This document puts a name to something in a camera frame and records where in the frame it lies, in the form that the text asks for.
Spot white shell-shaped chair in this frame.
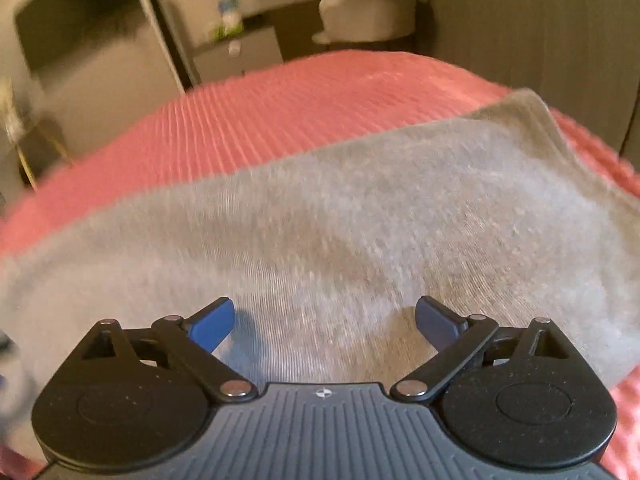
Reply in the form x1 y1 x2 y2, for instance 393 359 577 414
312 0 422 46

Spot grey drawer cabinet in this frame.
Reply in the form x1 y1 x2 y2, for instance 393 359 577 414
192 25 285 84

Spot white bottle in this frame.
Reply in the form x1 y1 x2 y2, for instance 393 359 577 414
217 0 246 37

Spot gold-legged tiered side table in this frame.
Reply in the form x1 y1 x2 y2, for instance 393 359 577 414
0 77 74 192

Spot pink ribbed blanket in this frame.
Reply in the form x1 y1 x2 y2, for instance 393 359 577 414
0 50 640 480

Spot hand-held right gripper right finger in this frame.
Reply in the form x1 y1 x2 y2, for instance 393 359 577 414
390 295 571 403

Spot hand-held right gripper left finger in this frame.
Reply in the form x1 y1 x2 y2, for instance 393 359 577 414
81 296 259 402

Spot grey pants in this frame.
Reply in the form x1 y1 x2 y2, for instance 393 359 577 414
0 87 640 463

